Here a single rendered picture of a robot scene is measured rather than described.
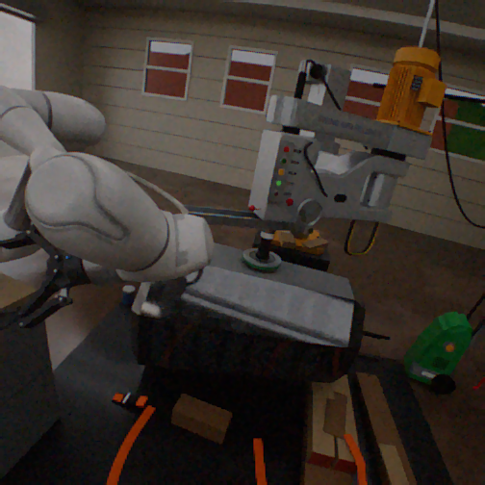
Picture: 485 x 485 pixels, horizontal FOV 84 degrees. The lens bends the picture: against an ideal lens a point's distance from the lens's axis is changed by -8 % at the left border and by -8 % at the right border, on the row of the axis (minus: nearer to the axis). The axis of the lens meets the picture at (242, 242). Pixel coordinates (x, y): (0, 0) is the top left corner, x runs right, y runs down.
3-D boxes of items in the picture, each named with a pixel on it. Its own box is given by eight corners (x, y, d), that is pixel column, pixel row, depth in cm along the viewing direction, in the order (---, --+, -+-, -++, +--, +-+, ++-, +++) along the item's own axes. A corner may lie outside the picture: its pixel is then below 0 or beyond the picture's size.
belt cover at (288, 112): (392, 158, 181) (399, 132, 175) (423, 165, 160) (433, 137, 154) (255, 129, 146) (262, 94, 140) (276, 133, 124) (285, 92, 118)
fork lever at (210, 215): (297, 222, 174) (299, 215, 173) (315, 236, 158) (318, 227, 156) (181, 212, 148) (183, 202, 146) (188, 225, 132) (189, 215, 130)
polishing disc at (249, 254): (283, 269, 156) (283, 268, 155) (243, 264, 154) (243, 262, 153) (277, 253, 175) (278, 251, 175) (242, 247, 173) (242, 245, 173)
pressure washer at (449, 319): (442, 369, 233) (492, 281, 200) (449, 398, 202) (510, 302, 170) (401, 354, 244) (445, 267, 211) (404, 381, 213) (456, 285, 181)
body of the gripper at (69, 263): (106, 289, 52) (63, 295, 53) (107, 244, 55) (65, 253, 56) (79, 279, 45) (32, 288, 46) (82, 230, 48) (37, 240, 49)
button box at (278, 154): (279, 200, 141) (293, 140, 131) (281, 202, 139) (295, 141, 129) (264, 199, 139) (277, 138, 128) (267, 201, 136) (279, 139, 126)
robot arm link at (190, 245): (137, 234, 56) (97, 209, 43) (216, 219, 54) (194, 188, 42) (140, 290, 53) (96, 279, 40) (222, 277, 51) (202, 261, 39)
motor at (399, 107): (395, 130, 175) (415, 63, 160) (437, 137, 149) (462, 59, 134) (361, 120, 165) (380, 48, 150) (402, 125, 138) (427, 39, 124)
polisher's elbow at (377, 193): (349, 198, 178) (359, 166, 171) (370, 200, 187) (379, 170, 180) (373, 208, 163) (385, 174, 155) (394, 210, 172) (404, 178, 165)
